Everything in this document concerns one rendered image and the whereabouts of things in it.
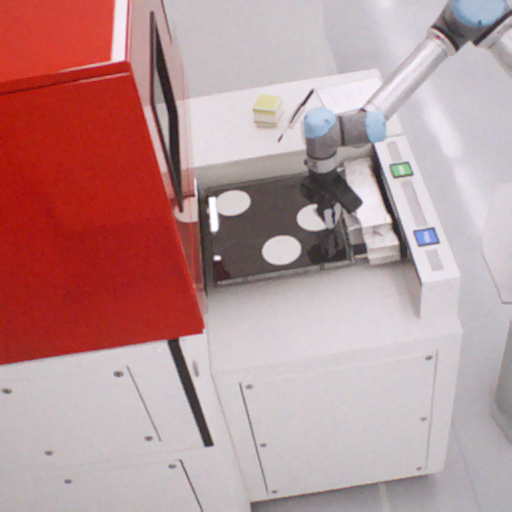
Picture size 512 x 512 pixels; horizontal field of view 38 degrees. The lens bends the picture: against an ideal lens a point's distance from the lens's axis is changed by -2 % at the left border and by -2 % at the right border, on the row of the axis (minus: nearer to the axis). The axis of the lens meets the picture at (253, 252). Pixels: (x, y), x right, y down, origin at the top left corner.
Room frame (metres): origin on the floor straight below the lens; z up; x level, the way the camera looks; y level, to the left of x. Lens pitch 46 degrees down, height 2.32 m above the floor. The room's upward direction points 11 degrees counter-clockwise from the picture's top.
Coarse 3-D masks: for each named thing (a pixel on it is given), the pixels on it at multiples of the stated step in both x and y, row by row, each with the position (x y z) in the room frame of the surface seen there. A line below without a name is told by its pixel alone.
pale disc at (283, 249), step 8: (272, 240) 1.39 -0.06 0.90; (280, 240) 1.39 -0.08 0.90; (288, 240) 1.38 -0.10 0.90; (296, 240) 1.38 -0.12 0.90; (264, 248) 1.37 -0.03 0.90; (272, 248) 1.36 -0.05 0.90; (280, 248) 1.36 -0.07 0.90; (288, 248) 1.35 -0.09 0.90; (296, 248) 1.35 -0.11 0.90; (264, 256) 1.34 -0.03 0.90; (272, 256) 1.34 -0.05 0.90; (280, 256) 1.33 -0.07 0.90; (288, 256) 1.33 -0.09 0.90; (296, 256) 1.32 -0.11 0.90
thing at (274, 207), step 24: (216, 192) 1.62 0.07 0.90; (264, 192) 1.59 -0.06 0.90; (288, 192) 1.57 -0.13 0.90; (216, 216) 1.53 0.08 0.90; (240, 216) 1.51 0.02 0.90; (264, 216) 1.49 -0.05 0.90; (288, 216) 1.47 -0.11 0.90; (216, 240) 1.43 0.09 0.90; (240, 240) 1.42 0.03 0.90; (264, 240) 1.40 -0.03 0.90; (312, 240) 1.37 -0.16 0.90; (336, 240) 1.35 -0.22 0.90; (216, 264) 1.35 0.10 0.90; (240, 264) 1.33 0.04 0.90; (264, 264) 1.31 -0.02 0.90; (288, 264) 1.30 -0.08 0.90; (312, 264) 1.28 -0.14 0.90
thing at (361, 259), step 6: (360, 258) 1.32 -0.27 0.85; (366, 258) 1.32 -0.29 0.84; (354, 264) 1.32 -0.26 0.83; (360, 264) 1.32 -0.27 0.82; (318, 270) 1.33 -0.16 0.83; (282, 276) 1.33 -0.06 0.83; (288, 276) 1.33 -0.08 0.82; (240, 282) 1.33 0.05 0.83; (246, 282) 1.33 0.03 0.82; (216, 288) 1.33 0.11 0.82
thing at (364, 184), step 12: (348, 180) 1.59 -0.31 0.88; (360, 180) 1.59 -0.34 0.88; (372, 180) 1.58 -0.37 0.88; (360, 192) 1.54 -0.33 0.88; (372, 192) 1.53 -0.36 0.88; (372, 204) 1.48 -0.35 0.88; (360, 216) 1.44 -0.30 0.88; (372, 216) 1.43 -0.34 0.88; (396, 252) 1.29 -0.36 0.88; (372, 264) 1.29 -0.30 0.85
